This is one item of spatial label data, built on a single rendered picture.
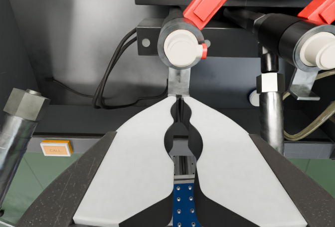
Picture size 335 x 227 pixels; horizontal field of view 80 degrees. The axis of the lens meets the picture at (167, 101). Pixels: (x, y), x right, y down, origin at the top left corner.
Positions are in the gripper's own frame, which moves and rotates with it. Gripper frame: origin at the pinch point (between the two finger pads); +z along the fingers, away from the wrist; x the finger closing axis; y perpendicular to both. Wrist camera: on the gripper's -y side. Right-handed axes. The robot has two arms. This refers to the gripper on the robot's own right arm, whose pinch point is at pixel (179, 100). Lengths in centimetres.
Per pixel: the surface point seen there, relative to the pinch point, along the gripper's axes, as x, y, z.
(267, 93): 7.5, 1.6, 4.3
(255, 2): 9.3, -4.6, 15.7
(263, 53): 7.3, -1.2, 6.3
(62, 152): -20.7, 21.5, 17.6
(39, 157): -111, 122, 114
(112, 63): -7.8, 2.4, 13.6
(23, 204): -148, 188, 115
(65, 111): -24.6, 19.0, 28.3
